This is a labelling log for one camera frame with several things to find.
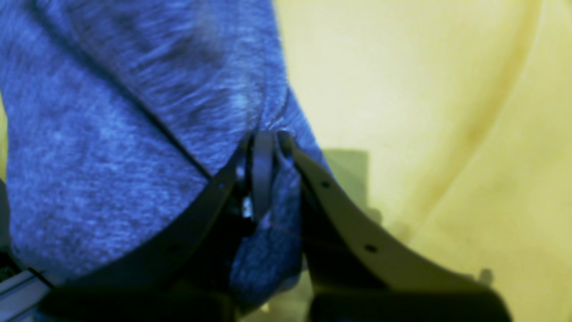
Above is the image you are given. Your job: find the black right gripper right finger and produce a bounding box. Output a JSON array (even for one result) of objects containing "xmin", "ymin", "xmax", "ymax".
[{"xmin": 278, "ymin": 131, "xmax": 512, "ymax": 322}]

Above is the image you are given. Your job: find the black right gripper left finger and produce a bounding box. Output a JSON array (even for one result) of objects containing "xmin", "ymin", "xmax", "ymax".
[{"xmin": 38, "ymin": 131, "xmax": 275, "ymax": 322}]

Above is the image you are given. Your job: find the grey long-sleeve T-shirt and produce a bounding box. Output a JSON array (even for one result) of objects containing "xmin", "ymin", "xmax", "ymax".
[{"xmin": 1, "ymin": 0, "xmax": 328, "ymax": 280}]

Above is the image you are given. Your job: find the yellow table cloth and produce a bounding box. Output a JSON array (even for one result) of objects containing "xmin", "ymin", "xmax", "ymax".
[{"xmin": 272, "ymin": 0, "xmax": 571, "ymax": 322}]

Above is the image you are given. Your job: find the aluminium table frame rail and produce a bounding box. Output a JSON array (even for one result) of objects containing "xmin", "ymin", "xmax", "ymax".
[{"xmin": 0, "ymin": 270, "xmax": 51, "ymax": 322}]

